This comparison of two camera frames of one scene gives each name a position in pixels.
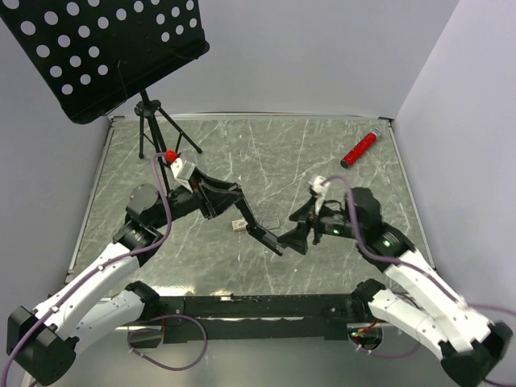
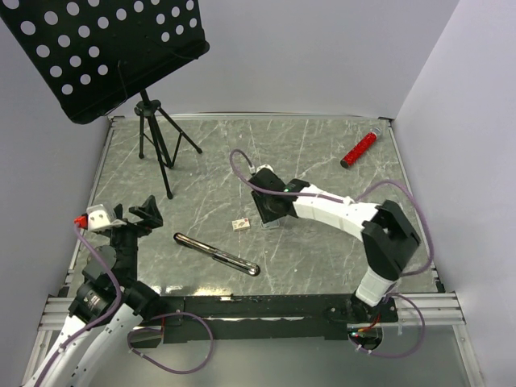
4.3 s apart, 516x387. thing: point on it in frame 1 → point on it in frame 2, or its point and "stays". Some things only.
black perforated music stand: (89, 56) stays
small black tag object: (259, 231) → (219, 256)
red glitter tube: (353, 154) stays
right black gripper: (296, 239) → (266, 216)
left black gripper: (212, 194) → (148, 211)
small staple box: (239, 225) stays
